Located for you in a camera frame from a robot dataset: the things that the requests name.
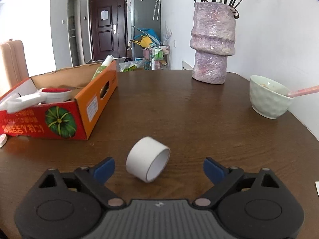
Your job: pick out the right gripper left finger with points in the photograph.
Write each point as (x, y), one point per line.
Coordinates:
(67, 205)

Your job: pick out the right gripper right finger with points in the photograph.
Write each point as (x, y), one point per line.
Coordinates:
(250, 205)

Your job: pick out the red orange cardboard box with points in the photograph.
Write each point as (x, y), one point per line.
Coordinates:
(74, 119)

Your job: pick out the white tape roll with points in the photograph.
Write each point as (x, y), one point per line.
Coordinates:
(147, 159)

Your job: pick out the small white round lid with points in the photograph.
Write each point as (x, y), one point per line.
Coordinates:
(3, 140)

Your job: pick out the pale green ceramic bowl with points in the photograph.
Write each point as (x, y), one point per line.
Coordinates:
(268, 97)

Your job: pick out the white red lint brush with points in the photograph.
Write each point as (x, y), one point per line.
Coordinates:
(54, 95)

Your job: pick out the white nasal spray bottle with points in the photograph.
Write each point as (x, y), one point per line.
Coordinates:
(16, 103)

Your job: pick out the pink spoon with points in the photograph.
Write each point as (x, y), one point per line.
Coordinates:
(303, 92)

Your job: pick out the green snack bag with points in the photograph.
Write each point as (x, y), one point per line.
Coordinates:
(131, 66)

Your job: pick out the green spray bottle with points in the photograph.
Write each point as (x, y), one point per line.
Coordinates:
(103, 66)

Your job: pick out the white flat board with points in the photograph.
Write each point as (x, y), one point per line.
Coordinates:
(186, 66)

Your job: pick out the pink hard-shell suitcase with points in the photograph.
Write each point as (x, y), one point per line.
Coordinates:
(13, 65)

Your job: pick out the purple textured vase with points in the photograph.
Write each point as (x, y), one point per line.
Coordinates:
(213, 39)

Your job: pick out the dark brown entrance door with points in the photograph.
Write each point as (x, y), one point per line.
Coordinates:
(108, 28)

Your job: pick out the grey refrigerator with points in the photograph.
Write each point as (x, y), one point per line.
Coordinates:
(142, 18)

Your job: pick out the white umbrella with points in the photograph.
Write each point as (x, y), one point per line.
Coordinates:
(156, 10)

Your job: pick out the metal wire storage rack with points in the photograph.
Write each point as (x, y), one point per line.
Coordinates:
(159, 55)

